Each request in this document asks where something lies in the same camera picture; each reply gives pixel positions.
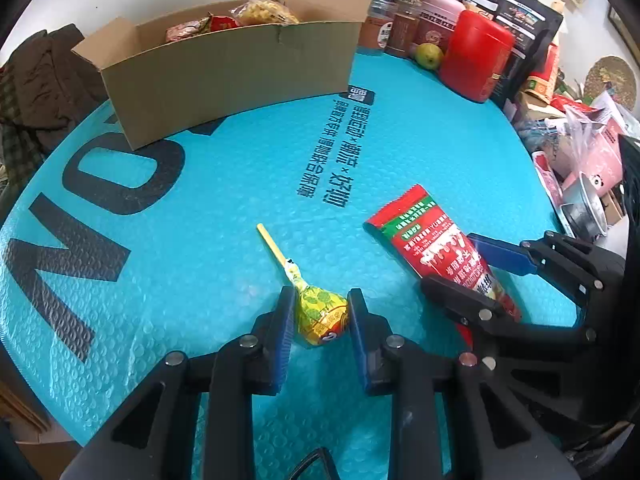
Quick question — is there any brown powder jar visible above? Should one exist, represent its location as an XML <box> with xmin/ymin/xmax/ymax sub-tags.
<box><xmin>358</xmin><ymin>0</ymin><xmax>397</xmax><ymax>54</ymax></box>

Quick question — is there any black coffee pouch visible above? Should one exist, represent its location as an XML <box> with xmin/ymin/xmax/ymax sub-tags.
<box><xmin>460</xmin><ymin>0</ymin><xmax>563</xmax><ymax>106</ymax></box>

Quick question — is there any brown jacket on chair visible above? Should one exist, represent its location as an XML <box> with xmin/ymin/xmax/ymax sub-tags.
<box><xmin>9</xmin><ymin>24</ymin><xmax>107</xmax><ymax>153</ymax></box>

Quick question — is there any yellow green lollipop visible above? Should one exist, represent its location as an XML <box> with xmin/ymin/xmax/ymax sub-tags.
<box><xmin>256</xmin><ymin>223</ymin><xmax>348</xmax><ymax>347</ymax></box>

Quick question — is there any teal bubble table mat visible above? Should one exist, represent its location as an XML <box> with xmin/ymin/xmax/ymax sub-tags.
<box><xmin>0</xmin><ymin>46</ymin><xmax>582</xmax><ymax>480</ymax></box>

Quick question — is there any waffle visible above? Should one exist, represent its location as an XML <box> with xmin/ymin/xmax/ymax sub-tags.
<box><xmin>231</xmin><ymin>0</ymin><xmax>300</xmax><ymax>26</ymax></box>

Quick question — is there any green plaid shirt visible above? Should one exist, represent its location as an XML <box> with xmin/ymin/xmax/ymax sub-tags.
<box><xmin>1</xmin><ymin>62</ymin><xmax>46</xmax><ymax>200</ymax></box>

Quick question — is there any red plastic canister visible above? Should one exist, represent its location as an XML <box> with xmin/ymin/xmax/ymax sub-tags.
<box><xmin>438</xmin><ymin>10</ymin><xmax>515</xmax><ymax>103</ymax></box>

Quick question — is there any cereal snack bag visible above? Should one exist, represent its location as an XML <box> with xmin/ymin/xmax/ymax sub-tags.
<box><xmin>165</xmin><ymin>16</ymin><xmax>210</xmax><ymax>44</ymax></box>

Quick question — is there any large red snack bag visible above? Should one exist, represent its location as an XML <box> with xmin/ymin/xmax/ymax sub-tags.
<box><xmin>206</xmin><ymin>14</ymin><xmax>241</xmax><ymax>32</ymax></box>

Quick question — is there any red green packet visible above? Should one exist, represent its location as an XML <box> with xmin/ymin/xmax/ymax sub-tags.
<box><xmin>366</xmin><ymin>184</ymin><xmax>522</xmax><ymax>322</ymax></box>

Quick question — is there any open cardboard box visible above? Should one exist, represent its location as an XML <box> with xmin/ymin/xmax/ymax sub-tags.
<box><xmin>73</xmin><ymin>0</ymin><xmax>372</xmax><ymax>150</ymax></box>

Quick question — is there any pink lidded jar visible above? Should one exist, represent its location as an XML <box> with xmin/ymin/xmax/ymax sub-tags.
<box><xmin>413</xmin><ymin>0</ymin><xmax>465</xmax><ymax>52</ymax></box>

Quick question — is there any brown spice jar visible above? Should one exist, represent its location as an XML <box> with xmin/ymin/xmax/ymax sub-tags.
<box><xmin>385</xmin><ymin>6</ymin><xmax>420</xmax><ymax>58</ymax></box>

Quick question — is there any yellow green lemon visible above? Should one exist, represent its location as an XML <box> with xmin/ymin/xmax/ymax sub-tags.
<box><xmin>414</xmin><ymin>42</ymin><xmax>444</xmax><ymax>70</ymax></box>

